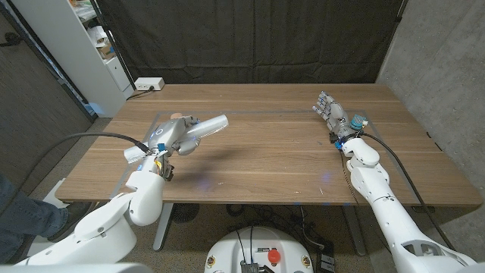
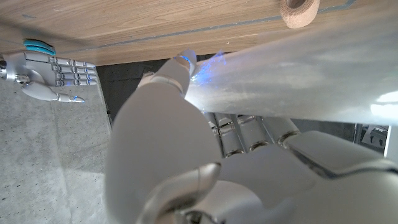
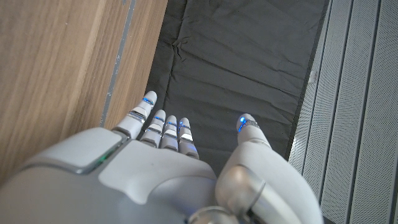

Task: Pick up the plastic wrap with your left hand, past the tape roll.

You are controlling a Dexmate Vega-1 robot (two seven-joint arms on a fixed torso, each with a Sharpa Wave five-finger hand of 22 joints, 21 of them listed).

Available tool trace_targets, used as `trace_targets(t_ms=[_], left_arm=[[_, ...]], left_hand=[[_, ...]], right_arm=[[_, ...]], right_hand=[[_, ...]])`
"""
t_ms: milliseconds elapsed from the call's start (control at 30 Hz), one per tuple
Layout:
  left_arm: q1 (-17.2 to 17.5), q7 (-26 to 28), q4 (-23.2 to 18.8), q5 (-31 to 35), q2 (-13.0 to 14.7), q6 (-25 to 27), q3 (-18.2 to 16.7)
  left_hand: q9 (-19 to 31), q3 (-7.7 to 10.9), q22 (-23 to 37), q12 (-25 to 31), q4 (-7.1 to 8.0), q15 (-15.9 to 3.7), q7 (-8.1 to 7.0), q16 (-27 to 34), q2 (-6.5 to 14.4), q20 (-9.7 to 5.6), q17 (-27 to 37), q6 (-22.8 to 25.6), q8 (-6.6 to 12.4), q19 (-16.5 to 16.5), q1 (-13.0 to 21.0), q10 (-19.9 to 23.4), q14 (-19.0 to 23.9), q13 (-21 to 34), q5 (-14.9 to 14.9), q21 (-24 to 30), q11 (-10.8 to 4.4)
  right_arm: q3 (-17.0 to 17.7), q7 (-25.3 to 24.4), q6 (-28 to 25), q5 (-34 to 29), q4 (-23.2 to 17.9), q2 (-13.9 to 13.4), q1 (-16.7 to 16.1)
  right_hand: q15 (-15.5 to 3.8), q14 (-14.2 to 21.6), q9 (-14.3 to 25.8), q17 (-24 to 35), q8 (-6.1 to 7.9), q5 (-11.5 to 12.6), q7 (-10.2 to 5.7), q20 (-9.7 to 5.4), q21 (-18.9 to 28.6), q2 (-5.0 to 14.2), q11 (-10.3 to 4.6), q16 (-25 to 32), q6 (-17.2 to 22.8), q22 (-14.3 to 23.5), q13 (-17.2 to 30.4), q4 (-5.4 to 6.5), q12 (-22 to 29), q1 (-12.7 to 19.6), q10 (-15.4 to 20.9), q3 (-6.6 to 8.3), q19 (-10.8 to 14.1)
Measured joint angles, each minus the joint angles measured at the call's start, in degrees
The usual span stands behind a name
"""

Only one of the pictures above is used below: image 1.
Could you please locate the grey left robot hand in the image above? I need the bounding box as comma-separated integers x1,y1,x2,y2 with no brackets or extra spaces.
147,115,202,157

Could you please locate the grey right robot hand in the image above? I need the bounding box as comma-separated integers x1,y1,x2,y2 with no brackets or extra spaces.
312,90,358,143

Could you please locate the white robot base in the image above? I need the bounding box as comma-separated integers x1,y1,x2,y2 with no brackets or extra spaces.
204,226,314,273

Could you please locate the white power strip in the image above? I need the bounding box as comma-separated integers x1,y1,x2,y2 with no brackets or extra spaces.
134,77,166,92

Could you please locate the wooden table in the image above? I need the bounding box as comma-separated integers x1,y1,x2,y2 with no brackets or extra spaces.
108,109,426,202

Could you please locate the black round floor fan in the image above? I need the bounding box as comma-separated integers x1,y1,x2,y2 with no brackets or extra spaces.
170,203,201,224

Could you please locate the white table leg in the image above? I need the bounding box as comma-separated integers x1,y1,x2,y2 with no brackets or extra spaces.
152,203,174,252

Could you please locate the black backdrop stand pole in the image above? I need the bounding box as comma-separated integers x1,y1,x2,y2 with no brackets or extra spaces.
89,0,138,91

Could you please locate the small cardboard box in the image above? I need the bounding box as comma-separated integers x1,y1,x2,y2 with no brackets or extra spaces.
96,41,117,60

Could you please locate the black fabric backdrop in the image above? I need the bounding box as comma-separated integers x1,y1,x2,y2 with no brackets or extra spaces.
96,0,405,85

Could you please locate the grey table leg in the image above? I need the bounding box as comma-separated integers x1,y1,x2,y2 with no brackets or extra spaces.
343,206,368,257

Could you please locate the white shelf cabinet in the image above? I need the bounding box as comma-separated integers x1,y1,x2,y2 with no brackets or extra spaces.
11,0,135,118

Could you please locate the person's dark shoe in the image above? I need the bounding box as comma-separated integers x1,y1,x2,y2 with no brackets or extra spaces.
47,201,94,243

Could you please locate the black floor power strip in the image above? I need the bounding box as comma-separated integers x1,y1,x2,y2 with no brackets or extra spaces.
316,242,336,273

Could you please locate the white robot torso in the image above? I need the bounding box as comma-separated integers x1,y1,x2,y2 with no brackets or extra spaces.
0,262,153,273

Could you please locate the person's leg in jeans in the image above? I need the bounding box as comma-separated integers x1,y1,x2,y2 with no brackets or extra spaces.
0,172,70,262

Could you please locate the teal right wrist camera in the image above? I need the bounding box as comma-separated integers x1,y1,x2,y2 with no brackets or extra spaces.
349,113,369,132

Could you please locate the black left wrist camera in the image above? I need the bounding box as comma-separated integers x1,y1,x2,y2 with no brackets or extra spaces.
161,158,176,183

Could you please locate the black power strip cord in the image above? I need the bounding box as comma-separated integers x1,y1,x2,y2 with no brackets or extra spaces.
127,86,155,101

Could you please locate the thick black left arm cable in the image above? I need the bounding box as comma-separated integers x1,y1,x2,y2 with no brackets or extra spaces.
7,131,152,213

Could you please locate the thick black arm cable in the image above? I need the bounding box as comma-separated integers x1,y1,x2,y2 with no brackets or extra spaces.
358,130,456,252
7,131,152,213

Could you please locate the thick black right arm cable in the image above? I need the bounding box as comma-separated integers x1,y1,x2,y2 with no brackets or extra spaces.
358,130,456,252

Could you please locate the black door handle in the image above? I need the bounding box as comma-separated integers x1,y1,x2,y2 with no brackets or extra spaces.
0,32,23,49

